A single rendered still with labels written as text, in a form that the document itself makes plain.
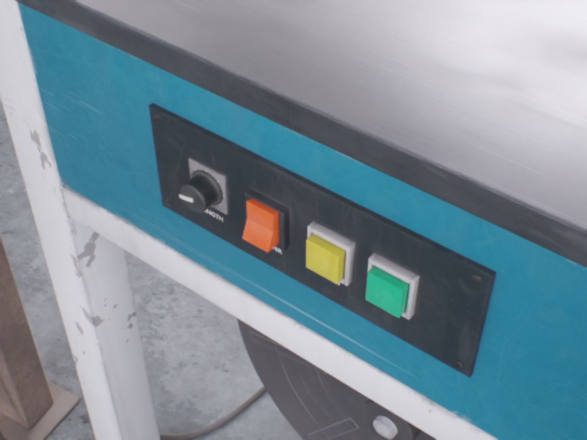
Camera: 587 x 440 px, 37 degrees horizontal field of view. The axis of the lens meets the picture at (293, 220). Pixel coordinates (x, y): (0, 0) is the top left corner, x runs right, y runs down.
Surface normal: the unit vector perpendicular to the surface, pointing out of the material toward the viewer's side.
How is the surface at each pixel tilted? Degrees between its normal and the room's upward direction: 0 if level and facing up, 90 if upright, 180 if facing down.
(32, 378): 90
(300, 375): 90
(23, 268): 0
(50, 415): 0
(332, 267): 90
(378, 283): 90
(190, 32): 0
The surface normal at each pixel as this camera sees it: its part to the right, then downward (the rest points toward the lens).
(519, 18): 0.00, -0.73
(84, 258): 0.79, 0.42
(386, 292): -0.61, 0.55
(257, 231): -0.56, 0.22
